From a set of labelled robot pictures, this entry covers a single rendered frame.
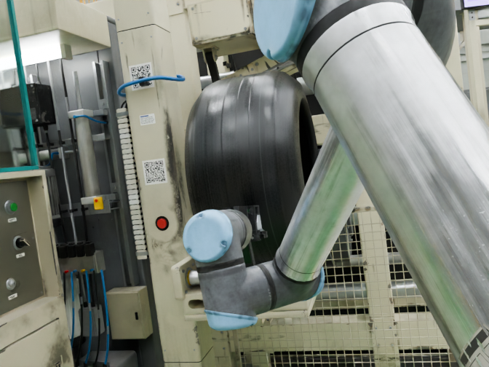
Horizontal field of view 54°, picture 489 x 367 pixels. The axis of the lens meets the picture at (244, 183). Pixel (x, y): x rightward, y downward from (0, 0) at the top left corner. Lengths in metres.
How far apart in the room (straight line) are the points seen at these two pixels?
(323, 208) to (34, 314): 0.92
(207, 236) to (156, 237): 0.66
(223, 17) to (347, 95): 1.32
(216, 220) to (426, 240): 0.53
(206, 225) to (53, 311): 0.74
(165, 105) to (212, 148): 0.32
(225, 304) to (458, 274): 0.56
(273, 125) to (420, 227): 0.84
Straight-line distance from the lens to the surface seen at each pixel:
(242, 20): 1.70
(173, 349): 1.59
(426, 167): 0.38
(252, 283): 0.88
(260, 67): 1.79
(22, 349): 1.40
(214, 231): 0.84
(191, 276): 1.40
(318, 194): 0.74
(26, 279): 1.47
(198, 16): 1.75
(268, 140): 1.16
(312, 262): 0.85
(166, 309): 1.55
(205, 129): 1.23
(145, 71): 1.50
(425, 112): 0.39
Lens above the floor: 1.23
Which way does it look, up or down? 3 degrees down
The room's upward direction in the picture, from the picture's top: 7 degrees counter-clockwise
